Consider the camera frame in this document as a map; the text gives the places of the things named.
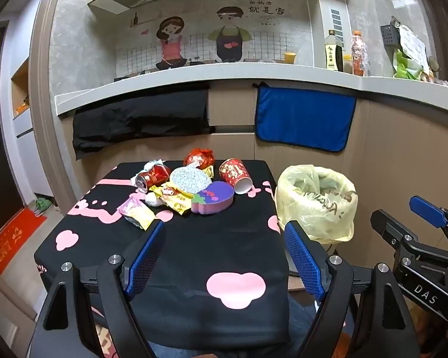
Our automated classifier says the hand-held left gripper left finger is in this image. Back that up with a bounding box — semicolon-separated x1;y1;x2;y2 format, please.
30;219;165;358

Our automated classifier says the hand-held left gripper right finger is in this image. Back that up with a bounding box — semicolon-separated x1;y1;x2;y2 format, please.
284;221;422;358

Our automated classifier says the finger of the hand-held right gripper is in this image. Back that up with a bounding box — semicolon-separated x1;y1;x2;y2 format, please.
409;196;448;254
371;209;448;269

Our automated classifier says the pale yellow snack packet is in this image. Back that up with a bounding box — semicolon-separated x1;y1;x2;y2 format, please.
124;203;156;231

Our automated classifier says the pink panda print wrapper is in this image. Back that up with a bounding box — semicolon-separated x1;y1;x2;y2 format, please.
118;194;144;217

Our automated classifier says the yellow red snack packet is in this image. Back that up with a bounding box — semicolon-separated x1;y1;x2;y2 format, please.
149;184;195;216

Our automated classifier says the crushed red drink can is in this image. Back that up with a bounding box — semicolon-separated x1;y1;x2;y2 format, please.
135;164;171;194

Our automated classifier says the white foil wrapper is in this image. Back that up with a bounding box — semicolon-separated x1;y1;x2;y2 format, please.
170;166;211;195

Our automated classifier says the red foil wrapper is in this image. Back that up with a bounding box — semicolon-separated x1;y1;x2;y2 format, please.
183;148;215;168

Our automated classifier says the red paper cup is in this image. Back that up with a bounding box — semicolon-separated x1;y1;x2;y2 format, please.
219;158;253;195

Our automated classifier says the black pink printed tablecloth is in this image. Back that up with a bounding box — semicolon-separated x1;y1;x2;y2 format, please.
33;160;295;344

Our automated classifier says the red doormat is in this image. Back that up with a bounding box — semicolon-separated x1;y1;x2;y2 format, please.
0;209;48;274

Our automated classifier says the black hanging cloth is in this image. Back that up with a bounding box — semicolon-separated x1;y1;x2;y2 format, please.
72;89;211;161

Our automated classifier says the green plastic bag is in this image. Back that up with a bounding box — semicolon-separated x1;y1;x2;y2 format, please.
393;49;434;81

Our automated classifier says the blue towel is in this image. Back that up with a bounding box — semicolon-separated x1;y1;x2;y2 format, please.
254;81;358;153

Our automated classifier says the white plastic bag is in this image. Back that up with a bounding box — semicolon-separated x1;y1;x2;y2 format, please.
398;25;430;60

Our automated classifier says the orange cap plastic bottle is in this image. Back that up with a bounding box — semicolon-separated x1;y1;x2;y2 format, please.
350;30;369;76

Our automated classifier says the grey perforated utensil holder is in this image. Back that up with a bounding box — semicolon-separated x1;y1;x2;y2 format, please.
380;16;402;45

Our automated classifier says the dark oil bottle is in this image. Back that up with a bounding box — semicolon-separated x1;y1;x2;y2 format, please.
324;30;344;72

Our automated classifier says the white stone counter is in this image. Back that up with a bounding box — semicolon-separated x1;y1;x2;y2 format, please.
55;61;448;120

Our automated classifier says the brown door frame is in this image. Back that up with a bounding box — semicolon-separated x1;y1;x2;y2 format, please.
28;0;79;213

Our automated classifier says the wooden wall niche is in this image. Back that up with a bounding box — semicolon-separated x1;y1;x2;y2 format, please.
11;60;32;120

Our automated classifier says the cartoon couple wall sticker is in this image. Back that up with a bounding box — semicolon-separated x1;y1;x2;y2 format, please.
116;0;314;79

